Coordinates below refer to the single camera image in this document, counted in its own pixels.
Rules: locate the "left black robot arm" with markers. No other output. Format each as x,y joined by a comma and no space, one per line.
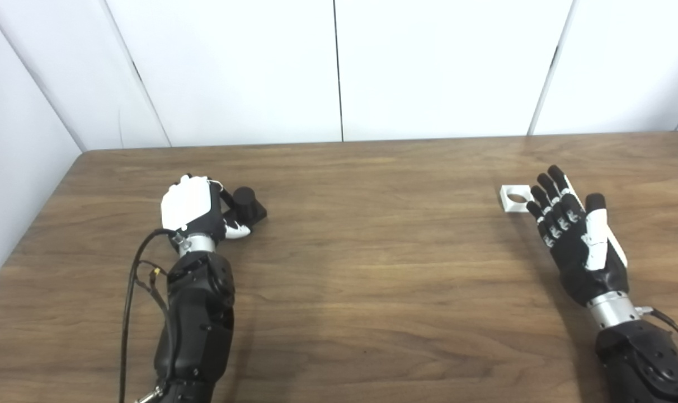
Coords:
199,324

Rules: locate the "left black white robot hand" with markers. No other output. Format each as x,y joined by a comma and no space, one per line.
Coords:
188,204

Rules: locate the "white square piece with hole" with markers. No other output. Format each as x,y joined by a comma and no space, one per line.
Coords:
507,202

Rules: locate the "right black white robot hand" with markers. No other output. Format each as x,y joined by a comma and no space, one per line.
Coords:
577,268

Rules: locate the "silver metal clip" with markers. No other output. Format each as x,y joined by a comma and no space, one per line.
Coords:
149,396

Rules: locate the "black peg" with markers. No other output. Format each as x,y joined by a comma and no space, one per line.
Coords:
245,200

